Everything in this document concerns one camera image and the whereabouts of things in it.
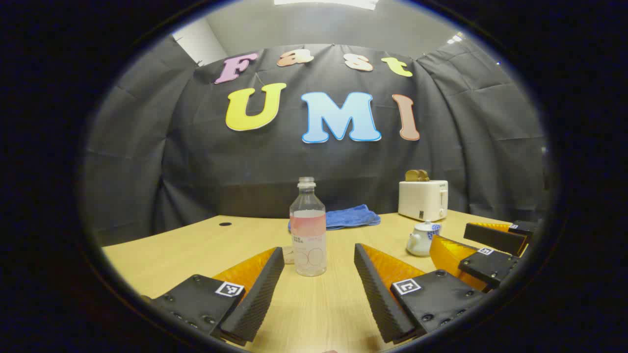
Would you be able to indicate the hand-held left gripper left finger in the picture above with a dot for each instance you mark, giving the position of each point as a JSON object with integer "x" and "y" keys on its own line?
{"x": 260, "y": 294}

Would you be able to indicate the clear pink-label water bottle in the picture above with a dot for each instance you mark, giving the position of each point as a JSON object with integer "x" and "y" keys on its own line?
{"x": 308, "y": 235}

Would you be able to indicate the toasted bread slice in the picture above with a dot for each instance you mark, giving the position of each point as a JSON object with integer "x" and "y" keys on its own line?
{"x": 424, "y": 175}
{"x": 412, "y": 175}

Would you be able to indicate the round cork coaster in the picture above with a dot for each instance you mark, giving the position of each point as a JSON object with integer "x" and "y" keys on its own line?
{"x": 288, "y": 256}

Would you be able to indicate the white toaster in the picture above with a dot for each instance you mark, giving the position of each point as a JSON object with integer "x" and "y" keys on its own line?
{"x": 422, "y": 200}

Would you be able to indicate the blue folded towel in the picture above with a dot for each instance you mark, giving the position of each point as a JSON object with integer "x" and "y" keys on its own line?
{"x": 351, "y": 217}

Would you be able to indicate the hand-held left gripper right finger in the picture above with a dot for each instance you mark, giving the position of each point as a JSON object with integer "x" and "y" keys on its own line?
{"x": 375, "y": 294}

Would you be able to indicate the ceiling light panel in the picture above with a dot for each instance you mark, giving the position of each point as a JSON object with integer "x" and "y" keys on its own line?
{"x": 326, "y": 3}

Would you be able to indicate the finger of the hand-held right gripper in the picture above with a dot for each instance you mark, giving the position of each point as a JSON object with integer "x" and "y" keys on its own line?
{"x": 488, "y": 267}
{"x": 493, "y": 238}

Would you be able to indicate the small ceiling light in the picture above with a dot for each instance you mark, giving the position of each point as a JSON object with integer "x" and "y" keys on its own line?
{"x": 455, "y": 38}

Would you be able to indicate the white blue-patterned teacup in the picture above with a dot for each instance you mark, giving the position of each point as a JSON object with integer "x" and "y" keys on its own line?
{"x": 419, "y": 244}

